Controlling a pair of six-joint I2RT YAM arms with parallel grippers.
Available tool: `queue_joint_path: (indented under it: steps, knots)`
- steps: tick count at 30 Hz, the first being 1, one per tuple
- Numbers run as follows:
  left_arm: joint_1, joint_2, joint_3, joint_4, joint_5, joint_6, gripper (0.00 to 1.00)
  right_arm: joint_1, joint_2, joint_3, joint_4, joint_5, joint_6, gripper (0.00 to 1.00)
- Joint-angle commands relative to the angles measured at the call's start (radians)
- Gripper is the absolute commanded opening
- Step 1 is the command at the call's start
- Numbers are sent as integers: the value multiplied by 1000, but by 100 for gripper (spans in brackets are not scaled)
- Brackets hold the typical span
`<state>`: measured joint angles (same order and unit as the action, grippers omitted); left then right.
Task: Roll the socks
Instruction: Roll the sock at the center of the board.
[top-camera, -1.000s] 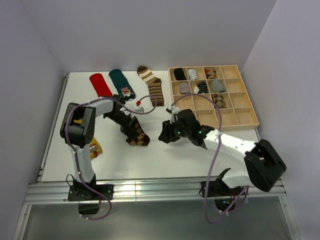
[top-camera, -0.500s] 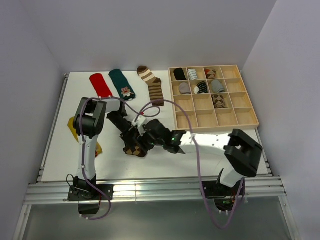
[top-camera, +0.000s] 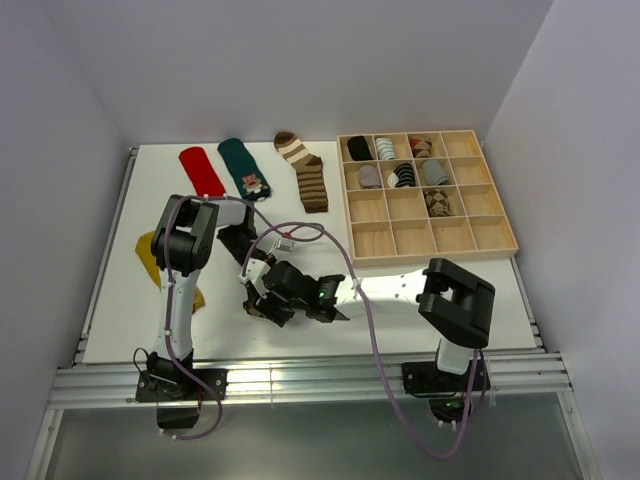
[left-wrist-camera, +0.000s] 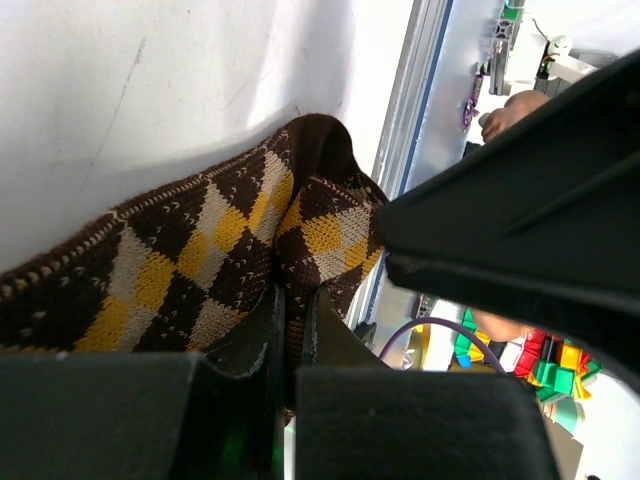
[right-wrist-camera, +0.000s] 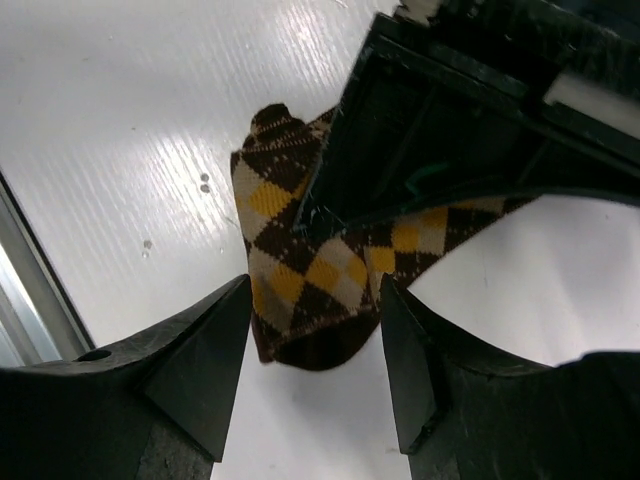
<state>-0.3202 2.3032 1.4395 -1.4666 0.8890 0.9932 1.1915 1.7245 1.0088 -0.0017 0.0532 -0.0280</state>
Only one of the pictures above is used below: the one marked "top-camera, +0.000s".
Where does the dark brown argyle sock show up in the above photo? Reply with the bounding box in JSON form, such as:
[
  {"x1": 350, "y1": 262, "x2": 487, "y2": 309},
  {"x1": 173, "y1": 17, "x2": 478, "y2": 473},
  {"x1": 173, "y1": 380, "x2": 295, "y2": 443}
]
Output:
[{"x1": 243, "y1": 296, "x2": 268, "y2": 318}]

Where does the yellow bear sock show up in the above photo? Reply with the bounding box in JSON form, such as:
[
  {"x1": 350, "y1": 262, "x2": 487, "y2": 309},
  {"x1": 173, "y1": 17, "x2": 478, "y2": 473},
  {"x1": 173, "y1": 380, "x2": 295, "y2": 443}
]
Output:
[{"x1": 135, "y1": 231, "x2": 206, "y2": 313}]

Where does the light brown argyle sock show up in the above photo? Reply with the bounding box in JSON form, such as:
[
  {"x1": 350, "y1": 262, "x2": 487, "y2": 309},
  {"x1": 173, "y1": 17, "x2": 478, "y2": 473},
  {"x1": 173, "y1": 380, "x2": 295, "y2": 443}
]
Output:
[{"x1": 424, "y1": 189, "x2": 452, "y2": 218}]

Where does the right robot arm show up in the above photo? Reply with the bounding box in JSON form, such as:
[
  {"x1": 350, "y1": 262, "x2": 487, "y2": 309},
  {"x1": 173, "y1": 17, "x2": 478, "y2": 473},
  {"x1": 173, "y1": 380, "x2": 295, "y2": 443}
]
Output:
[{"x1": 239, "y1": 258, "x2": 496, "y2": 390}]

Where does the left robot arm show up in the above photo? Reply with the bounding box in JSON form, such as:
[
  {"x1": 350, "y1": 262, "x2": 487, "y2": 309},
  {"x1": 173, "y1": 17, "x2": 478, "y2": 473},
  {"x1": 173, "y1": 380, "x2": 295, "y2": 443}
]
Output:
[{"x1": 135, "y1": 195, "x2": 288, "y2": 403}]

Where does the green bear sock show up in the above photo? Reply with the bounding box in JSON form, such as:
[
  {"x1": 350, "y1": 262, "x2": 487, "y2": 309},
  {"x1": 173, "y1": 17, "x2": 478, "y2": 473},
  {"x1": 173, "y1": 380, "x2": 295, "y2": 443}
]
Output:
[{"x1": 217, "y1": 138, "x2": 271, "y2": 202}]

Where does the red sock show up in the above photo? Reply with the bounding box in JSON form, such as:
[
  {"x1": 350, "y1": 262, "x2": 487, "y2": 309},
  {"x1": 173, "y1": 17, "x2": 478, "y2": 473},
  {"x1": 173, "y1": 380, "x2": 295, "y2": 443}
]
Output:
[{"x1": 178, "y1": 146, "x2": 226, "y2": 197}]

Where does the brown striped sock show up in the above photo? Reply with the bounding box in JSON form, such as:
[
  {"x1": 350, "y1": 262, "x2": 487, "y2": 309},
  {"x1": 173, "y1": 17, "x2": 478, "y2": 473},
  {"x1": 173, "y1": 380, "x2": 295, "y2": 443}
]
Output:
[{"x1": 273, "y1": 131, "x2": 329, "y2": 214}]

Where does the rolled beige sock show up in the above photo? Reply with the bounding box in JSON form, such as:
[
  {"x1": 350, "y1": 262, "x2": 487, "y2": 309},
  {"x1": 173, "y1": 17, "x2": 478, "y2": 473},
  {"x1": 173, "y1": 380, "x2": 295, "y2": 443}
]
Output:
[{"x1": 357, "y1": 164, "x2": 382, "y2": 189}]

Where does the rolled black white sock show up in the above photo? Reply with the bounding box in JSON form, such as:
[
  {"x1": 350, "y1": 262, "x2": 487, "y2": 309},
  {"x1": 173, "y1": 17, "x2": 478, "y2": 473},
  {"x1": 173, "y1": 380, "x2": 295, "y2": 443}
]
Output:
[{"x1": 387, "y1": 162, "x2": 417, "y2": 188}]

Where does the rolled white striped sock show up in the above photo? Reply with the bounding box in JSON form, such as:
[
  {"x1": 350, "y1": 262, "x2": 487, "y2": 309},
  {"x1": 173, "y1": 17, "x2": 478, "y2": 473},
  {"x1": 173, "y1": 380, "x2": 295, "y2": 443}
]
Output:
[{"x1": 375, "y1": 137, "x2": 396, "y2": 160}]

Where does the wooden compartment tray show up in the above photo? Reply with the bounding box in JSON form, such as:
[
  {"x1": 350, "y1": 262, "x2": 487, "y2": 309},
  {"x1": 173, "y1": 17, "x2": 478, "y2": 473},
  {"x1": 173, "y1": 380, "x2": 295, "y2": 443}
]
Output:
[{"x1": 338, "y1": 130, "x2": 519, "y2": 267}]

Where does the rolled grey sock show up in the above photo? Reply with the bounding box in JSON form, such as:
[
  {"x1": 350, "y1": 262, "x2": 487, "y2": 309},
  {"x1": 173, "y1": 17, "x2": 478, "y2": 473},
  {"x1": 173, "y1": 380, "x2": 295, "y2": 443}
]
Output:
[{"x1": 422, "y1": 159, "x2": 449, "y2": 186}]

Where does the rolled orange argyle sock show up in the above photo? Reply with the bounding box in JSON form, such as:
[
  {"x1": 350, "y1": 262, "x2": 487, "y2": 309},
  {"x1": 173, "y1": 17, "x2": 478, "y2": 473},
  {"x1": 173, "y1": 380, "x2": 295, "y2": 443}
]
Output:
[{"x1": 409, "y1": 136, "x2": 433, "y2": 158}]

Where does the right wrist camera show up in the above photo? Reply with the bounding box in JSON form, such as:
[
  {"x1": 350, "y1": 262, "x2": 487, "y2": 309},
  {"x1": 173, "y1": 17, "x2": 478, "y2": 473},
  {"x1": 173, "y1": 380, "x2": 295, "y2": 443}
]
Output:
[{"x1": 239, "y1": 258, "x2": 270, "y2": 290}]

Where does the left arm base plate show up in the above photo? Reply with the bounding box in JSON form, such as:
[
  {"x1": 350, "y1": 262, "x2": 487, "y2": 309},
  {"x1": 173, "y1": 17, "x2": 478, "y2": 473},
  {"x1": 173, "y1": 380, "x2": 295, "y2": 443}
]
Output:
[{"x1": 135, "y1": 368, "x2": 229, "y2": 403}]

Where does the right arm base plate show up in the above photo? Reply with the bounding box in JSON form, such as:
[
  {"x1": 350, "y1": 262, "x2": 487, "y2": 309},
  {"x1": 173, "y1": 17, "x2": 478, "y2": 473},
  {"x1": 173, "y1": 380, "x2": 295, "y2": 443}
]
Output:
[{"x1": 401, "y1": 361, "x2": 472, "y2": 398}]

